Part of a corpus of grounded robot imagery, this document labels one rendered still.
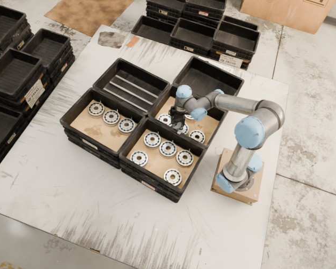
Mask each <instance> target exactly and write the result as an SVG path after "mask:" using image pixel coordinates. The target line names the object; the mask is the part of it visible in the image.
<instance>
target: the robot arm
mask: <svg viewBox="0 0 336 269"><path fill-rule="evenodd" d="M213 107H217V108H221V109H225V110H229V111H232V112H236V113H240V114H244V115H248V116H247V117H245V118H243V119H241V120H240V121H239V122H238V123H237V124H236V126H235V128H234V134H235V138H236V140H237V145H236V147H235V149H234V151H233V154H232V156H231V158H230V160H229V162H227V163H226V164H225V165H224V166H223V169H222V171H221V172H219V173H218V174H217V175H216V176H215V179H216V181H217V183H218V185H219V186H220V187H221V188H222V189H223V190H224V191H225V192H227V193H231V192H233V191H234V190H235V189H237V188H245V187H247V186H248V185H249V184H250V183H251V181H252V177H253V176H254V175H255V174H256V173H257V172H258V171H260V170H261V168H262V165H263V163H262V159H261V157H260V156H259V155H258V154H257V153H255V151H256V150H259V149H260V148H262V146H263V145H264V143H265V142H266V140H267V139H268V137H269V136H271V135H272V134H273V133H275V132H276V131H278V130H279V129H280V128H281V127H282V126H283V124H284V122H285V113H284V111H283V109H282V107H281V106H280V105H279V104H277V103H275V102H273V101H270V100H265V99H262V100H260V101H258V100H252V99H247V98H242V97H236V96H231V95H227V94H224V92H223V91H221V90H220V89H216V90H214V91H212V92H210V93H209V94H207V95H205V96H203V97H201V98H200V99H198V100H196V99H195V98H194V97H193V96H192V95H191V88H190V87H189V86H187V85H181V86H179V87H178V89H177V92H176V97H175V102H174V106H171V109H170V110H169V113H170V114H169V113H168V115H170V117H171V118H170V120H171V123H172V124H177V125H176V126H174V127H173V128H174V129H179V130H181V129H182V128H183V127H184V126H185V119H186V117H185V115H190V116H191V117H193V118H194V119H195V120H196V121H200V120H202V119H203V118H204V117H205V116H206V115H207V111H208V110H209V109H211V108H213Z"/></svg>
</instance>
